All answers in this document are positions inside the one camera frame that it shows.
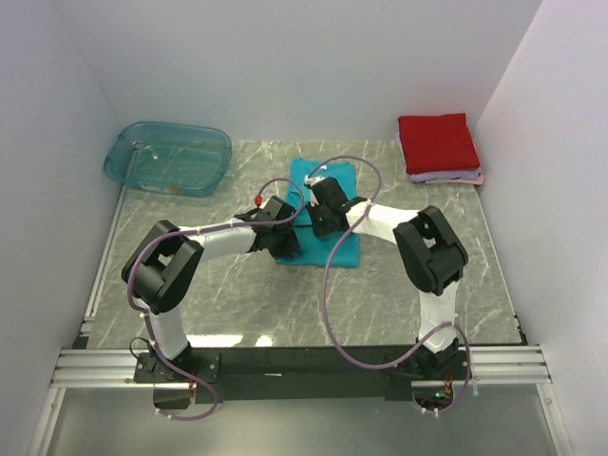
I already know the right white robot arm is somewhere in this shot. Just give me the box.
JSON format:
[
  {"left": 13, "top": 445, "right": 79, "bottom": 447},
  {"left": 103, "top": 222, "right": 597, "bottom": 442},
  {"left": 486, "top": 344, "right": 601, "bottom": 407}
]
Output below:
[{"left": 305, "top": 177, "right": 468, "bottom": 379}]

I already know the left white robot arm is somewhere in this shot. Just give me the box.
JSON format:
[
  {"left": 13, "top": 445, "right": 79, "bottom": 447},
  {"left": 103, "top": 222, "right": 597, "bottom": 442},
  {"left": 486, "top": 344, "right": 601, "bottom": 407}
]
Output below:
[{"left": 122, "top": 196, "right": 300, "bottom": 382}]

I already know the aluminium rail frame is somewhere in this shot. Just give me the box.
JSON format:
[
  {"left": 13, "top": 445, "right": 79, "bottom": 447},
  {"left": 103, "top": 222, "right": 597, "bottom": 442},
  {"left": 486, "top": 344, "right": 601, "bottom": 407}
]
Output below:
[{"left": 28, "top": 346, "right": 575, "bottom": 455}]

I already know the teal t-shirt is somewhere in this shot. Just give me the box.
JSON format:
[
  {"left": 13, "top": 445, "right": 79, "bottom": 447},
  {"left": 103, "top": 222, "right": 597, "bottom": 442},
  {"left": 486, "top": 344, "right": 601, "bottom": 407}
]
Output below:
[{"left": 275, "top": 158, "right": 360, "bottom": 268}]

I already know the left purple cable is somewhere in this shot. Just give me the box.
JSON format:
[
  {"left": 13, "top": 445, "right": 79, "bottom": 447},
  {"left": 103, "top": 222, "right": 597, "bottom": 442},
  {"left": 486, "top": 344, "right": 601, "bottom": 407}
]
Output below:
[{"left": 125, "top": 178, "right": 305, "bottom": 422}]

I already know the teal transparent plastic basin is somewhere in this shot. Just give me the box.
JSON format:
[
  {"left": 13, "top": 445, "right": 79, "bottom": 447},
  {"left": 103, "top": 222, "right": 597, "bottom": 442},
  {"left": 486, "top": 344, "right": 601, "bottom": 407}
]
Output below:
[{"left": 104, "top": 122, "right": 232, "bottom": 198}]

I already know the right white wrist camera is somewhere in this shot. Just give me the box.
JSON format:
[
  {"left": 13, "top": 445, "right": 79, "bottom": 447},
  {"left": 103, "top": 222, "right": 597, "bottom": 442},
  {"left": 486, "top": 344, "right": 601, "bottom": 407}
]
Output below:
[{"left": 304, "top": 175, "right": 324, "bottom": 188}]

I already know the folded pink t-shirt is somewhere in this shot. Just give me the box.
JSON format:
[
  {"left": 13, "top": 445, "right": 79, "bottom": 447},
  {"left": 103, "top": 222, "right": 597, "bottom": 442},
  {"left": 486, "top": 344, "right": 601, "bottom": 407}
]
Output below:
[{"left": 425, "top": 174, "right": 485, "bottom": 186}]

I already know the purple cable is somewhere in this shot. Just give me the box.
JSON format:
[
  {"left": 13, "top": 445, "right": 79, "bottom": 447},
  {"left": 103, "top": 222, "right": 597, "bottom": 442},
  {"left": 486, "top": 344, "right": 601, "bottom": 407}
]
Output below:
[
  {"left": 311, "top": 155, "right": 472, "bottom": 417},
  {"left": 125, "top": 178, "right": 305, "bottom": 422}
]

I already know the folded red t-shirt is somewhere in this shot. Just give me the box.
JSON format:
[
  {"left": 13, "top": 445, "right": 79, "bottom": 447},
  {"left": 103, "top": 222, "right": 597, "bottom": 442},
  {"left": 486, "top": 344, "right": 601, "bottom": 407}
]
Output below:
[{"left": 398, "top": 113, "right": 481, "bottom": 174}]

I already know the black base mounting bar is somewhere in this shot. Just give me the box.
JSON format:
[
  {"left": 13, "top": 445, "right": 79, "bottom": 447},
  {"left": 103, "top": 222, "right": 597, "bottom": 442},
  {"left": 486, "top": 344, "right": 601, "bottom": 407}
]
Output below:
[{"left": 133, "top": 345, "right": 470, "bottom": 404}]

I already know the folded lavender t-shirt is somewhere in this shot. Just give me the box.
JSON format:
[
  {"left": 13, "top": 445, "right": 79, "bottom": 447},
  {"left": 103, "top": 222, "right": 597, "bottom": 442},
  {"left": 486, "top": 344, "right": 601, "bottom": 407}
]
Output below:
[{"left": 397, "top": 134, "right": 483, "bottom": 183}]

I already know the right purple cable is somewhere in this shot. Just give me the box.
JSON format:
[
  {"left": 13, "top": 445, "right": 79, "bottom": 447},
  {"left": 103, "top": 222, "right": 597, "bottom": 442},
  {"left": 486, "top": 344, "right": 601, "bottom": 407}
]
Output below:
[{"left": 311, "top": 155, "right": 472, "bottom": 417}]

